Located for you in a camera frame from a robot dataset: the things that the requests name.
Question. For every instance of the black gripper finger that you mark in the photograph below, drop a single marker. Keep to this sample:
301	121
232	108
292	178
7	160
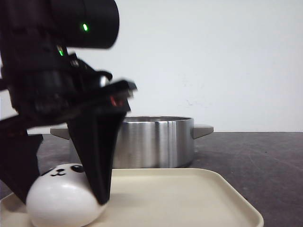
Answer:
18	155

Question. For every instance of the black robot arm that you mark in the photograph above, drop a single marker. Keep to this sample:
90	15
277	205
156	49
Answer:
70	23

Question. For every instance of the stainless steel steamer pot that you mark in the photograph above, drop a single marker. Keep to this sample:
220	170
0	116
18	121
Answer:
151	141

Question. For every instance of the cream rectangular plastic tray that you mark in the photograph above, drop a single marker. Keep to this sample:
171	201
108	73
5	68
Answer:
159	197

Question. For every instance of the panda bun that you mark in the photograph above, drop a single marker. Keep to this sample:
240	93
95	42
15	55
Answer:
62	197

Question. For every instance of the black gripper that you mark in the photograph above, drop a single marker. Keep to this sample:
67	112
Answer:
48	86

